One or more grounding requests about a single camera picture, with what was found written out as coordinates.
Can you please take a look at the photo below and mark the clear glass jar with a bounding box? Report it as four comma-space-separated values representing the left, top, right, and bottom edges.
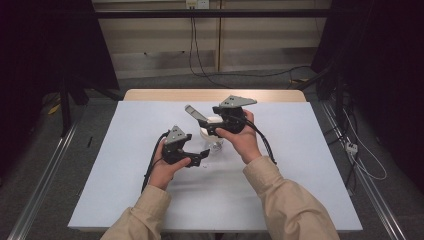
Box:
199, 128, 226, 155

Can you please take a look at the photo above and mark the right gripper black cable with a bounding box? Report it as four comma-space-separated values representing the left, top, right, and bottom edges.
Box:
233, 114, 278, 166

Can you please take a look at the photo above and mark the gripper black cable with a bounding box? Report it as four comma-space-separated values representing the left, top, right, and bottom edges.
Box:
141, 130, 171, 194
233, 114, 278, 166

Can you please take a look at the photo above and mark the grey tape strip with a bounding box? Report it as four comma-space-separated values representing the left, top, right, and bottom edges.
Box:
184, 104, 210, 123

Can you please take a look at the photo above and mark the white power strip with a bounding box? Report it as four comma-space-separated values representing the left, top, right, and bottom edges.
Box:
345, 141, 359, 156

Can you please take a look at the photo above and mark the person's left hand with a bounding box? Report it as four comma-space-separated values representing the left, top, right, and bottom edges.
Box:
148, 139, 193, 192

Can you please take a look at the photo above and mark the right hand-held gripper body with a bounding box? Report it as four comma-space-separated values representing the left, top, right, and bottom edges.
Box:
206, 95, 258, 136

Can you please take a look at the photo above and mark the black metal stand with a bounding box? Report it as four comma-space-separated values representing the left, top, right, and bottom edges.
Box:
294, 64, 348, 134

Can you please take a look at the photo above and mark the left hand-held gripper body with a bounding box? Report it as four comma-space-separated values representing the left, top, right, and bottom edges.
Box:
161, 125, 202, 168

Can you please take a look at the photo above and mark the black cable bundle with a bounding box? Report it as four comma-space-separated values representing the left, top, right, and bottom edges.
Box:
328, 99, 360, 188

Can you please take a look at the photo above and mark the black horizontal bar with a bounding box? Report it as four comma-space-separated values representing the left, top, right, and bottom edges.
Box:
94, 8, 331, 19

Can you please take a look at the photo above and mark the black floor cable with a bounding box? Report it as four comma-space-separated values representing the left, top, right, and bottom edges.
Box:
188, 8, 313, 90

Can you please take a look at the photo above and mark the yellow floor tape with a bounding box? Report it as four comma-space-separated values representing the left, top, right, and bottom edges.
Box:
47, 103, 63, 116

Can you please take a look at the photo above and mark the wooden table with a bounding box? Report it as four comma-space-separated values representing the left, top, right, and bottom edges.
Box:
123, 88, 307, 103

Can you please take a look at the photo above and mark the black tripod stand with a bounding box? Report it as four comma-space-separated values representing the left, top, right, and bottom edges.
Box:
59, 74, 123, 138

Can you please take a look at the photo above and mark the white cable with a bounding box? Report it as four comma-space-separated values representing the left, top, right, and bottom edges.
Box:
343, 108, 388, 182

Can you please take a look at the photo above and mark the aluminium floor rail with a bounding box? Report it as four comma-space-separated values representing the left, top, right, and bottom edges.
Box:
6, 121, 79, 240
319, 101, 408, 240

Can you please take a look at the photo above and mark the white wall socket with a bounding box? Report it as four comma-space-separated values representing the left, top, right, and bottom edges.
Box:
185, 0, 210, 10

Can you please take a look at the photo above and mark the person's right hand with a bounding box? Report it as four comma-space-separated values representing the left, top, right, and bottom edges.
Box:
215, 109, 263, 165

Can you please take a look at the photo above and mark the black curtain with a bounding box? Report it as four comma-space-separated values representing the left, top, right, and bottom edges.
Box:
0, 0, 120, 174
311, 0, 424, 191

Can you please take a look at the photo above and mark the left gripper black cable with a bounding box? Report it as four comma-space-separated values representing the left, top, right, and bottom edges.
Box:
141, 130, 171, 194

